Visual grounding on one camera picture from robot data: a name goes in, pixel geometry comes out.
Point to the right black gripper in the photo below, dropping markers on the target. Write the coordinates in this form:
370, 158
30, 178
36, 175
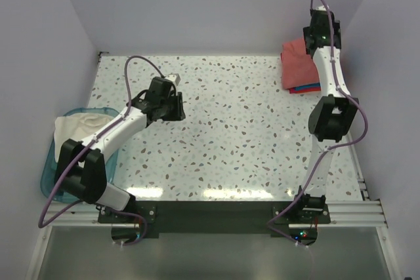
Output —
322, 14

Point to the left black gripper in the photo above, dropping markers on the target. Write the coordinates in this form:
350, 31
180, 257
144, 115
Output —
179, 106

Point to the salmon pink t shirt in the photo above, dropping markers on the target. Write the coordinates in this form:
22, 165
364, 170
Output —
298, 69

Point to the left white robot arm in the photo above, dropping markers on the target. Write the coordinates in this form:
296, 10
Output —
81, 169

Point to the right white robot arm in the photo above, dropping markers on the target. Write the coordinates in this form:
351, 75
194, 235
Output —
332, 116

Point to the folded blue t shirt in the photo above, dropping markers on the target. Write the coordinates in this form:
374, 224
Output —
310, 87

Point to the folded magenta t shirt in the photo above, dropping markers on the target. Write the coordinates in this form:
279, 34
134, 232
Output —
291, 91

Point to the cream white t shirt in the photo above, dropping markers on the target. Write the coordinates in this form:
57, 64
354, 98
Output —
76, 127

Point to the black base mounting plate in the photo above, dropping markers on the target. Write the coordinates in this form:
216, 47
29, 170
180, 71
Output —
150, 219

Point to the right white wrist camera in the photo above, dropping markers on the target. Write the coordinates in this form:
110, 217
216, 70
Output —
321, 8

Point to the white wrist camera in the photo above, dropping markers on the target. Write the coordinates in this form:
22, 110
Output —
174, 78
321, 8

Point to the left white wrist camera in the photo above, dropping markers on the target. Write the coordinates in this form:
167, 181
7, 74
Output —
174, 78

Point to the aluminium frame rail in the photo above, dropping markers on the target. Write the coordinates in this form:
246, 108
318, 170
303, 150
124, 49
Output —
364, 214

